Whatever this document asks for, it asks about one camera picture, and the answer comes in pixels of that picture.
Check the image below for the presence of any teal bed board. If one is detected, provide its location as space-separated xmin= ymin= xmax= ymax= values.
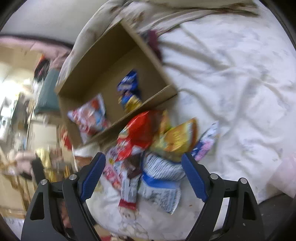
xmin=35 ymin=68 xmax=62 ymax=114

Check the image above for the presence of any brown snack packet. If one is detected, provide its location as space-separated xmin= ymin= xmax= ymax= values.
xmin=120 ymin=153 xmax=144 ymax=209

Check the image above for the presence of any brown cardboard box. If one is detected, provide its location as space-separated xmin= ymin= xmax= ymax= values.
xmin=54 ymin=20 xmax=178 ymax=149

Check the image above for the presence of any yellow snack packet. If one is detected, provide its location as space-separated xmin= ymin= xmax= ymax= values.
xmin=151 ymin=117 xmax=199 ymax=161

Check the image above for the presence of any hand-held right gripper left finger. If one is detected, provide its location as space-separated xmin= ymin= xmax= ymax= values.
xmin=21 ymin=152 xmax=106 ymax=241

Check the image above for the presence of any white blue snack packet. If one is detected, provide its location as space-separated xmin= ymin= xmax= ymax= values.
xmin=137 ymin=152 xmax=186 ymax=215

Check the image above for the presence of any pink white snack packet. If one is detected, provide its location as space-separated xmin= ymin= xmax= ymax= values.
xmin=191 ymin=120 xmax=220 ymax=161

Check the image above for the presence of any red candy packet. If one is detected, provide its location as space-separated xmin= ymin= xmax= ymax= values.
xmin=117 ymin=111 xmax=163 ymax=161

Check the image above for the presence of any white red cartoon snack packet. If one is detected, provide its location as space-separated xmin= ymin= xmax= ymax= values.
xmin=67 ymin=94 xmax=111 ymax=137

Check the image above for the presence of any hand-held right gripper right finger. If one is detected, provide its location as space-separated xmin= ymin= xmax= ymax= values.
xmin=181 ymin=153 xmax=264 ymax=241

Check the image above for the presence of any checked printed duvet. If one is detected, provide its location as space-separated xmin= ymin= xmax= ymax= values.
xmin=55 ymin=0 xmax=260 ymax=91

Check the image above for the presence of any pink cloth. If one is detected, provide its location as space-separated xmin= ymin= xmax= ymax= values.
xmin=0 ymin=35 xmax=72 ymax=67

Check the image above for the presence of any red shopping bag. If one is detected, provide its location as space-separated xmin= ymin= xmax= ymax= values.
xmin=59 ymin=130 xmax=74 ymax=151

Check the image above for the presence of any dark red cloth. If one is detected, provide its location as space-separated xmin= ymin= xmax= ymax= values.
xmin=147 ymin=30 xmax=163 ymax=59

